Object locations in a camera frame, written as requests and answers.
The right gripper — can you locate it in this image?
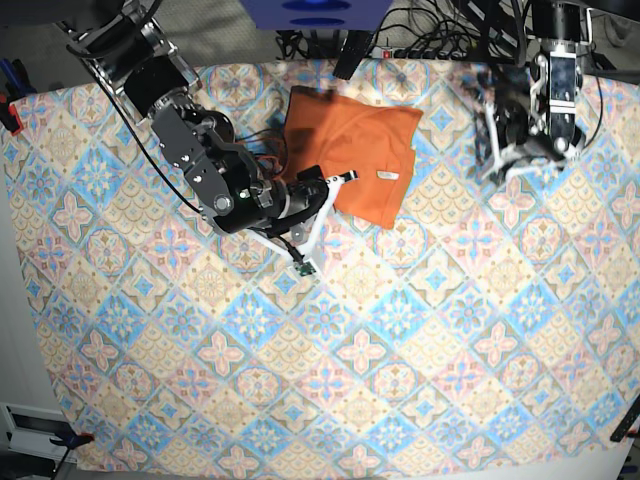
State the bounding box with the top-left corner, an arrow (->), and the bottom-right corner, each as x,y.
247,165 -> 359,275

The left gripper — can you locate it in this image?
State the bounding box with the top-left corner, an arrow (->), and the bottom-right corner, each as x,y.
474,97 -> 565,184

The orange T-shirt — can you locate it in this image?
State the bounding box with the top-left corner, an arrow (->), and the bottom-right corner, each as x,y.
282,86 -> 422,230

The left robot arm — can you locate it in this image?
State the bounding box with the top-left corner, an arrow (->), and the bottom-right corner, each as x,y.
476,1 -> 592,186

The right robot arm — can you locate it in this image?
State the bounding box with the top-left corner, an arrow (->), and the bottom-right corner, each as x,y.
53,1 -> 358,277

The patterned blue tablecloth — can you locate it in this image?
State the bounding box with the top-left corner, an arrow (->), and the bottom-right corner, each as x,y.
1,60 -> 639,479

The blue clamp lower left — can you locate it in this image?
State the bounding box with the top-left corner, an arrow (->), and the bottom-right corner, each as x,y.
49,432 -> 95,480

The blue clamp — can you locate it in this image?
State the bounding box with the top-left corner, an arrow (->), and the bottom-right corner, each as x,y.
1,58 -> 36,136
49,432 -> 95,480

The blue clamp upper left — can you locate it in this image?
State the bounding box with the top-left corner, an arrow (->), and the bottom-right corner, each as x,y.
1,58 -> 36,136

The power strip with red switch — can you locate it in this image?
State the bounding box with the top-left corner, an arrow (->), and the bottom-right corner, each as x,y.
369,46 -> 469,61

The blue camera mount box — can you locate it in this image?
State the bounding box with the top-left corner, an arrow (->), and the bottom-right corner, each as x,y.
241,0 -> 391,31

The white floor rail box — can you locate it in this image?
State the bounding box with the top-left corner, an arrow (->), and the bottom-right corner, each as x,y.
1,403 -> 73,457

